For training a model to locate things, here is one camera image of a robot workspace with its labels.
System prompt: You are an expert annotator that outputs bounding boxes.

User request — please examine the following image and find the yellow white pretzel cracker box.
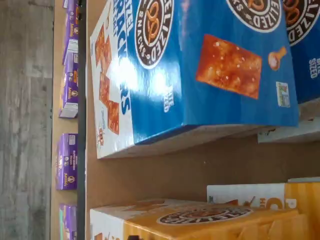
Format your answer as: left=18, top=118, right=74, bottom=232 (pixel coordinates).
left=206, top=182, right=320, bottom=217
left=89, top=198, right=320, bottom=240

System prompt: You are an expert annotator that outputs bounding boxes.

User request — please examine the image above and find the purple Annie's box teal label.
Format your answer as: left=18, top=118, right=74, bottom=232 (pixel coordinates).
left=58, top=203, right=79, bottom=240

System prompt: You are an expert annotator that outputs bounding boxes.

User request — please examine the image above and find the tan wooden shelf board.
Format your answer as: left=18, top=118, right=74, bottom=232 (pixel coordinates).
left=50, top=0, right=87, bottom=240
left=86, top=0, right=320, bottom=240

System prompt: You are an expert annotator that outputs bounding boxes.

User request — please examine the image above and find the purple Annie's box red label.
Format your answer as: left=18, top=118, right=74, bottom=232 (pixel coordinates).
left=55, top=133, right=79, bottom=191

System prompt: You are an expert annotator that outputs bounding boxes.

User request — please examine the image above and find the blue pretzel cracker box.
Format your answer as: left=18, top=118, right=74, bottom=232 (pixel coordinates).
left=282, top=0, right=320, bottom=105
left=89, top=0, right=300, bottom=160

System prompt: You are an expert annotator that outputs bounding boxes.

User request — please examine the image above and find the purple Annie's box orange label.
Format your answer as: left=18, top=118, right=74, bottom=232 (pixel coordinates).
left=58, top=65, right=79, bottom=119

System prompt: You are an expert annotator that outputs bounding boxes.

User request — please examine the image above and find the black metal shelf rail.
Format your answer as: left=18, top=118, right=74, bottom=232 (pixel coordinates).
left=77, top=0, right=88, bottom=240

